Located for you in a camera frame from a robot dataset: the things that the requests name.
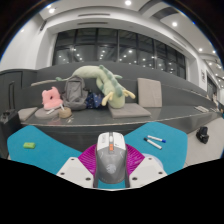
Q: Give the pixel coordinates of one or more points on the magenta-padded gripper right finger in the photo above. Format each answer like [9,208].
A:
[150,171]

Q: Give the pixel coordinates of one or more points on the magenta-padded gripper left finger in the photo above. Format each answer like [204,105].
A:
[71,171]

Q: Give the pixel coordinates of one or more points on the grey and white computer mouse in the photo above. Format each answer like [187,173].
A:
[110,163]

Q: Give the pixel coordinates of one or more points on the white marker with black cap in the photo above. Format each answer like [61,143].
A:
[153,143]

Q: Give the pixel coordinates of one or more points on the teal felt table mat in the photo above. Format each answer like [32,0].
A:
[50,151]

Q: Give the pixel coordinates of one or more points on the white marker with blue cap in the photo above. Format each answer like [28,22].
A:
[156,138]

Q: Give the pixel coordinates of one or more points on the green eraser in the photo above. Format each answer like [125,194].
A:
[29,145]

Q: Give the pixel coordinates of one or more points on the small black bag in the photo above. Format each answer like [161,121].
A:
[202,135]

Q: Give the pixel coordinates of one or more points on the flat grey seat cushion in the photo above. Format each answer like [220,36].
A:
[130,110]
[27,113]
[43,114]

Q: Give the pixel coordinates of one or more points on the black suitcase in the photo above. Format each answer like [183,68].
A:
[8,131]

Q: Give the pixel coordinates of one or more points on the pink plush cushion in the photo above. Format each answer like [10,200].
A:
[51,99]

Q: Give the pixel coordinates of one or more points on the dark blue starred bag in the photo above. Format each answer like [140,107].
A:
[94,100]

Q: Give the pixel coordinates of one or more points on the grey backpack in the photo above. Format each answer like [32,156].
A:
[75,93]

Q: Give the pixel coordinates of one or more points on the large grey square cushion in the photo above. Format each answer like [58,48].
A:
[150,92]

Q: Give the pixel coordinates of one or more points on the long green plush dragon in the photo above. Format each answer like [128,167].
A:
[115,93]

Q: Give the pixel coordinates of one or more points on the ceiling lights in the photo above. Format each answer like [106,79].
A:
[174,24]

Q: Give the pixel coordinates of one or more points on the dark glass window wall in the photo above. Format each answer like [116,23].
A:
[116,46]

